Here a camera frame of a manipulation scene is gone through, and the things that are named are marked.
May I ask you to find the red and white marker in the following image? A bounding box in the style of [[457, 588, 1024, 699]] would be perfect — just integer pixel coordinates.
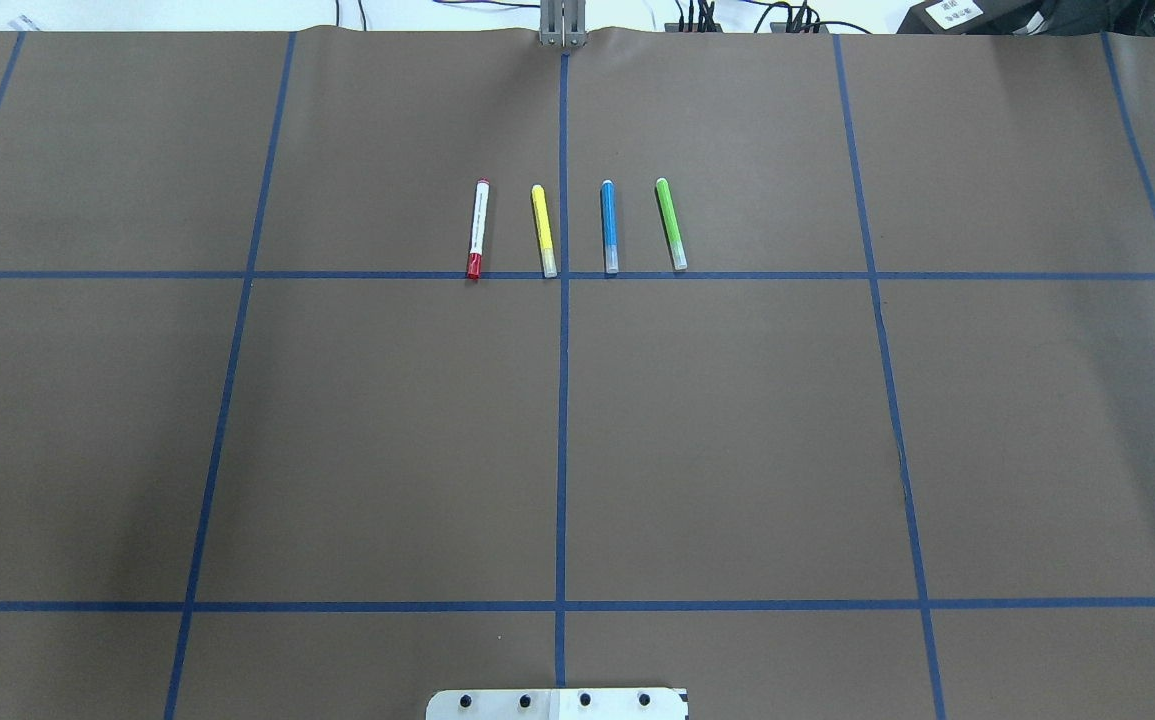
[[465, 177, 491, 281]]

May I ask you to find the blue highlighter pen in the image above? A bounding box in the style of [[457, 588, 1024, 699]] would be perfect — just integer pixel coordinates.
[[599, 179, 621, 275]]

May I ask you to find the yellow highlighter pen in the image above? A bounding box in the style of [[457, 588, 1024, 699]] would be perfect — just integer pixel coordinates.
[[530, 184, 558, 279]]

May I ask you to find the green highlighter pen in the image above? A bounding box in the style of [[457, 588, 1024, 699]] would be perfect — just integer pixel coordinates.
[[655, 177, 688, 273]]

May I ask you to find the brown paper table mat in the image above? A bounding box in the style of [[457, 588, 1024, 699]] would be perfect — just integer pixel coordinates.
[[0, 27, 1155, 719]]

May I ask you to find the aluminium frame post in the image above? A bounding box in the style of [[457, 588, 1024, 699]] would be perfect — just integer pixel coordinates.
[[537, 0, 587, 50]]

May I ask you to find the white camera stand base plate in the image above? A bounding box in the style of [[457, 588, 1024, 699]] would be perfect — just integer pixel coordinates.
[[425, 686, 690, 719]]

